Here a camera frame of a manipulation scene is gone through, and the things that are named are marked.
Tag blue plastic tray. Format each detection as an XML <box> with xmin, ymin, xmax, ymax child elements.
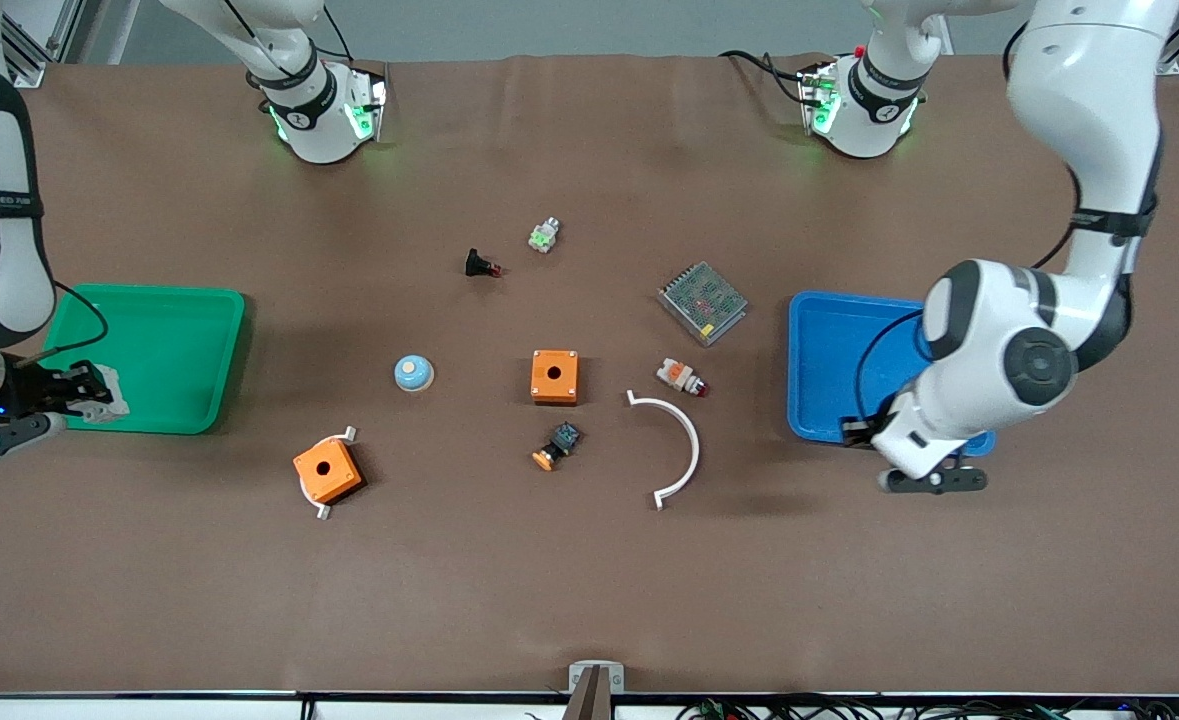
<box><xmin>787</xmin><ymin>290</ymin><xmax>997</xmax><ymax>458</ymax></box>

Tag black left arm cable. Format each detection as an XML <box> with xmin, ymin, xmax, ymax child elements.
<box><xmin>852</xmin><ymin>20</ymin><xmax>1085</xmax><ymax>426</ymax></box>

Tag yellow mushroom push button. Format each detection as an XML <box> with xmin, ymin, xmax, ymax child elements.
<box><xmin>531</xmin><ymin>421</ymin><xmax>584</xmax><ymax>473</ymax></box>

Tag blue dome buzzer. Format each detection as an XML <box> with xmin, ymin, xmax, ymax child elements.
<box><xmin>393</xmin><ymin>354</ymin><xmax>437</xmax><ymax>394</ymax></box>

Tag orange push-button box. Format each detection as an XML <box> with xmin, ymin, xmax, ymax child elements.
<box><xmin>530</xmin><ymin>349</ymin><xmax>581</xmax><ymax>407</ymax></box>
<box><xmin>292</xmin><ymin>438</ymin><xmax>365</xmax><ymax>506</ymax></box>

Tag metal mesh power supply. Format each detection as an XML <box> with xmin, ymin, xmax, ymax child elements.
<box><xmin>657</xmin><ymin>261</ymin><xmax>750</xmax><ymax>348</ymax></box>

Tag red and white switch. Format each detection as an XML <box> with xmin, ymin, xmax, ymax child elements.
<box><xmin>656</xmin><ymin>359</ymin><xmax>710</xmax><ymax>399</ymax></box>

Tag green plastic tray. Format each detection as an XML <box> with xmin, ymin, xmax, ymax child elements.
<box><xmin>19</xmin><ymin>284</ymin><xmax>247</xmax><ymax>436</ymax></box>

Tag white circuit breaker red lever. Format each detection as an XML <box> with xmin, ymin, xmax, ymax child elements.
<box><xmin>79</xmin><ymin>368</ymin><xmax>131</xmax><ymax>424</ymax></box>

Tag black base cable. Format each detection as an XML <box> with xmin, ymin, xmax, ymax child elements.
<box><xmin>717</xmin><ymin>48</ymin><xmax>815</xmax><ymax>106</ymax></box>

